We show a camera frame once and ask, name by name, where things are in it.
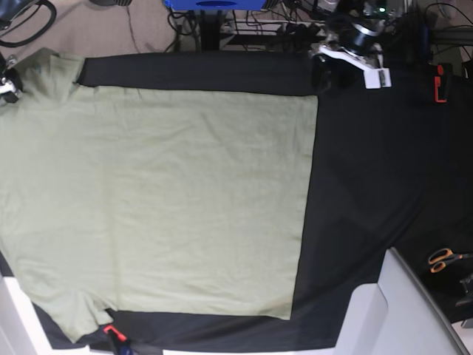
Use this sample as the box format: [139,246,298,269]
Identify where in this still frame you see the red black clamp bottom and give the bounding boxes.
[103,325,135,355]

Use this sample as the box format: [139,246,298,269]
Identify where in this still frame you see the white chair left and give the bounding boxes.
[1,276,52,355]

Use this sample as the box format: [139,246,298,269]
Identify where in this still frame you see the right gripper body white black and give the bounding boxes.
[1,55,23,104]

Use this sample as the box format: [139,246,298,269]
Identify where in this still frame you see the black table leg post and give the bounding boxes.
[198,10,228,52]

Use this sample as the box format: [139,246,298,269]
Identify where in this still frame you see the black table cloth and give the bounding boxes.
[78,52,472,353]

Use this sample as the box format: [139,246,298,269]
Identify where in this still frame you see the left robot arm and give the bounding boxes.
[309,1,392,94]

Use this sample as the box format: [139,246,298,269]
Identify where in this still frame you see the red black clamp right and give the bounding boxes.
[434,63,453,104]

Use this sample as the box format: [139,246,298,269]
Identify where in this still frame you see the light green T-shirt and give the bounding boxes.
[1,50,318,342]

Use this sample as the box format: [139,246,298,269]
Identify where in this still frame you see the orange handled scissors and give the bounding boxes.
[428,248,472,274]

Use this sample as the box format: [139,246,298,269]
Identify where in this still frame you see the blue box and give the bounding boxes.
[164,0,265,11]

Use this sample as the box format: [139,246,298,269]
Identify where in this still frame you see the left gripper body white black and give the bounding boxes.
[309,35,392,89]

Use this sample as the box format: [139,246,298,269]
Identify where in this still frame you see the red black clamp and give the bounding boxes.
[103,325,135,355]
[434,63,453,104]

